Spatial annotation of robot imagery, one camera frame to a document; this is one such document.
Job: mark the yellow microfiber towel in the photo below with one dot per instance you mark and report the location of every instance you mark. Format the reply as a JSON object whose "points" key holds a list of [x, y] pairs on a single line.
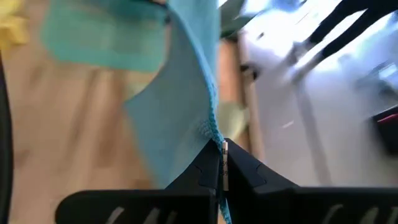
{"points": [[12, 25]]}

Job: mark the blue microfiber towel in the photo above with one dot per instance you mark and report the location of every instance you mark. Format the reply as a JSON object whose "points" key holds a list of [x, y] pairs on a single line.
{"points": [[174, 124]]}

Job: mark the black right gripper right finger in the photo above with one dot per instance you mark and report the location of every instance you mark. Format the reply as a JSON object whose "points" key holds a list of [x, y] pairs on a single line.
{"points": [[280, 205]]}

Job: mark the person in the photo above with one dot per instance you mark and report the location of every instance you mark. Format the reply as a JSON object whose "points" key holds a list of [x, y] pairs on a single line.
{"points": [[357, 34]]}

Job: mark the green succulent plant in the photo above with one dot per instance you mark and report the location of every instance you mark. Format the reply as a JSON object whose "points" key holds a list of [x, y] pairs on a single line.
{"points": [[233, 18]]}

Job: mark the pale green microfiber towel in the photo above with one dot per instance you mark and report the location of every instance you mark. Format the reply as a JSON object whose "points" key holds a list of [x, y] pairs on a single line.
{"points": [[231, 121]]}

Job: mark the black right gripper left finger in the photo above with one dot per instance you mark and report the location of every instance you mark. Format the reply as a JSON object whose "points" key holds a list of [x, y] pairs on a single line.
{"points": [[186, 205]]}

